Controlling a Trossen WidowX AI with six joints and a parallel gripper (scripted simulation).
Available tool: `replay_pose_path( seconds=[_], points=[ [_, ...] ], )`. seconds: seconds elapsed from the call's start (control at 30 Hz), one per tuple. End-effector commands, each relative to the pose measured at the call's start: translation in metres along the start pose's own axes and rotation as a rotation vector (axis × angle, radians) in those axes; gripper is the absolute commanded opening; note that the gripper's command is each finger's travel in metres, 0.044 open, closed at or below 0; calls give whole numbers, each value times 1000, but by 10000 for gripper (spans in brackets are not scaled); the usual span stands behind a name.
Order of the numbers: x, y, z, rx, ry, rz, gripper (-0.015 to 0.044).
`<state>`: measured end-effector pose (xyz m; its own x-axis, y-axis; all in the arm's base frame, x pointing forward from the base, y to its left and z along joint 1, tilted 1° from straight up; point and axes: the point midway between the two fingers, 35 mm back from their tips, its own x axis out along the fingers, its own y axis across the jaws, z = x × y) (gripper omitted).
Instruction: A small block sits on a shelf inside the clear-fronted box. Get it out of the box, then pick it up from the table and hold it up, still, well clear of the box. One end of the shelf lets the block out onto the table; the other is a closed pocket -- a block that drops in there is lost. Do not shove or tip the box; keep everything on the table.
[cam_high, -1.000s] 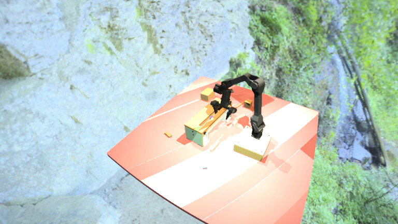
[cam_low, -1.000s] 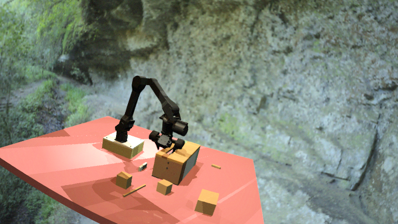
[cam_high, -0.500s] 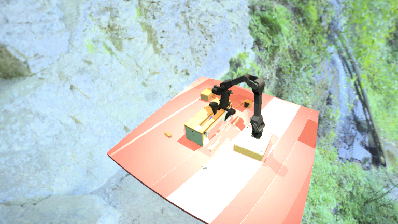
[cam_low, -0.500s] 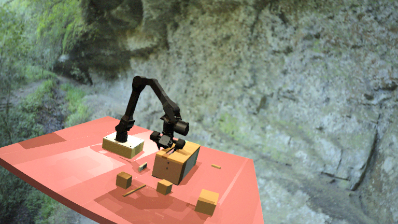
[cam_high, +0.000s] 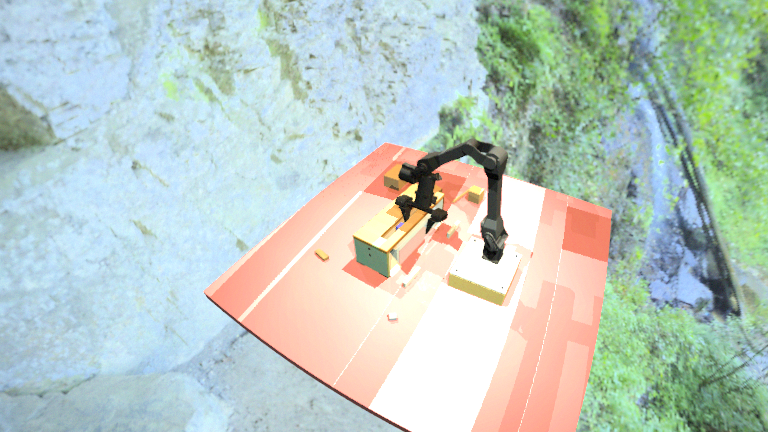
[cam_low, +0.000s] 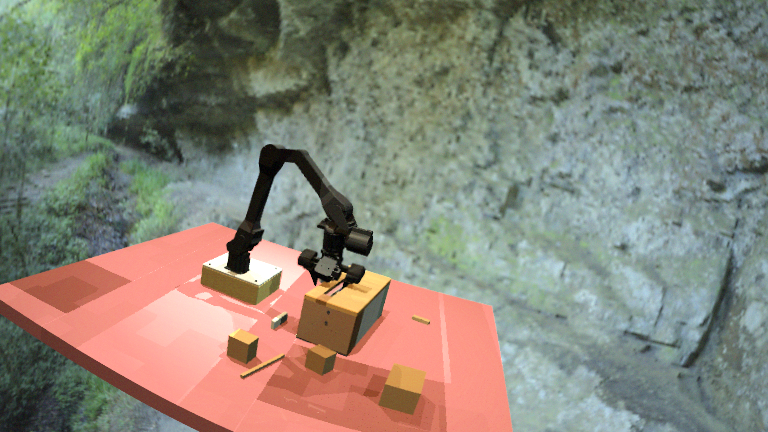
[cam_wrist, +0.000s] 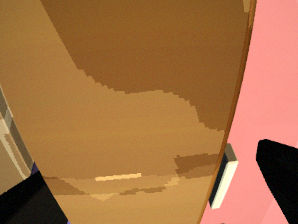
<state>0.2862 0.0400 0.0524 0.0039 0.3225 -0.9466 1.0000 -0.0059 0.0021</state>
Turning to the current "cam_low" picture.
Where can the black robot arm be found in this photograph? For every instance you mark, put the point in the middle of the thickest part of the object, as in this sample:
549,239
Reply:
338,209

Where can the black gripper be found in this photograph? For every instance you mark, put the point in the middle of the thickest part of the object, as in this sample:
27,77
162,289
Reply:
308,260

